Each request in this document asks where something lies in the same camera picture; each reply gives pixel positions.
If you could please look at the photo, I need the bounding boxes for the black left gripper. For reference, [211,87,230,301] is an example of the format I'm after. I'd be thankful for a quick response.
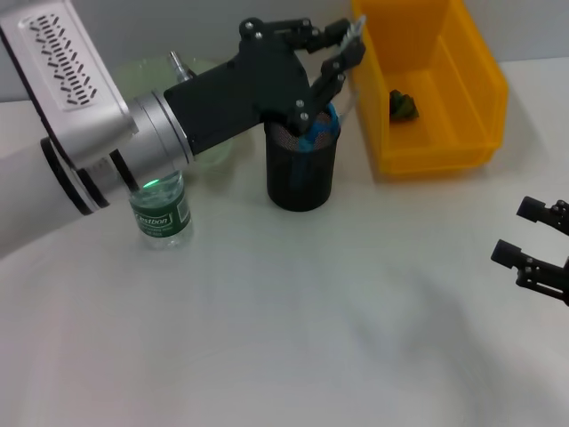
[163,16,367,157]

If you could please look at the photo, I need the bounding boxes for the grey white pen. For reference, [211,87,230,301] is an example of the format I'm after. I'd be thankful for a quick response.
[341,14,368,51]

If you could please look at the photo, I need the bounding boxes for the clear plastic ruler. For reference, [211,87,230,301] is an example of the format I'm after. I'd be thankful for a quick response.
[339,91,359,125]

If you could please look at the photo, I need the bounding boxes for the blue handled scissors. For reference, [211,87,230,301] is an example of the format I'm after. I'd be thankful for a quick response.
[291,101,341,190]

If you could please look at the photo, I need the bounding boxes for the clear water bottle green label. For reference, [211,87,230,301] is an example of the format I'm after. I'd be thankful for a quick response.
[128,171,196,252]

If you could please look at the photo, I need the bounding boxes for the black mesh pen cup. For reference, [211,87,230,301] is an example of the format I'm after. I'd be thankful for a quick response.
[264,118,342,213]

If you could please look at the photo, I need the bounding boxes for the translucent green fruit bowl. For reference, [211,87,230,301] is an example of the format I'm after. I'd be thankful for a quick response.
[112,56,251,175]

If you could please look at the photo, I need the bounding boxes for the yellow plastic bin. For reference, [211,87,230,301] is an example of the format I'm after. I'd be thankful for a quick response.
[349,0,510,181]

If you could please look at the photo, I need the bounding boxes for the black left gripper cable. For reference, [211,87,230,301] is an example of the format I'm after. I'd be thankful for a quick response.
[109,149,140,195]

